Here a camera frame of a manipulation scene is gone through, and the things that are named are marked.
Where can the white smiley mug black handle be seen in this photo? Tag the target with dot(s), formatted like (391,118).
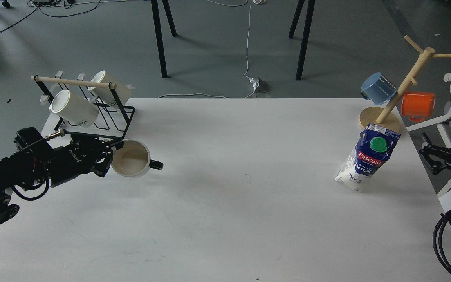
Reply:
(133,160)

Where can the black wire mug rack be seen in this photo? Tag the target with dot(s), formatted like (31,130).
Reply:
(112,123)

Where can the white mug front on rack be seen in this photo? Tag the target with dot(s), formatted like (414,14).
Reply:
(74,109)

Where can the white mug on rack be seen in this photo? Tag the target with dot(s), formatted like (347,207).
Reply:
(123,92)
(74,109)

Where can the black table legs right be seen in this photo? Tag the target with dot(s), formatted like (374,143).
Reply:
(306,32)

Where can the blue Pascual milk carton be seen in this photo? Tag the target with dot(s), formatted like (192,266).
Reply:
(373,149)

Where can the white mug rear on rack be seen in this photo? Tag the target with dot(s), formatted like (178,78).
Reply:
(123,92)

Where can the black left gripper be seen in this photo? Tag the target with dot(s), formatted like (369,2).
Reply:
(81,157)

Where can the orange cup on tree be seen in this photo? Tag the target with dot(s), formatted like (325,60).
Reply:
(418,106)

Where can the grey power plug box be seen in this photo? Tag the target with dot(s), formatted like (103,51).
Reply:
(259,86)

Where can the wooden mug tree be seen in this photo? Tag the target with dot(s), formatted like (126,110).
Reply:
(384,116)

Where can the blue cup on tree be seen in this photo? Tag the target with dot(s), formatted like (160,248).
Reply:
(378,89)

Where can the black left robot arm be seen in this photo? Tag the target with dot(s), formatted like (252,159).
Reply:
(36,163)

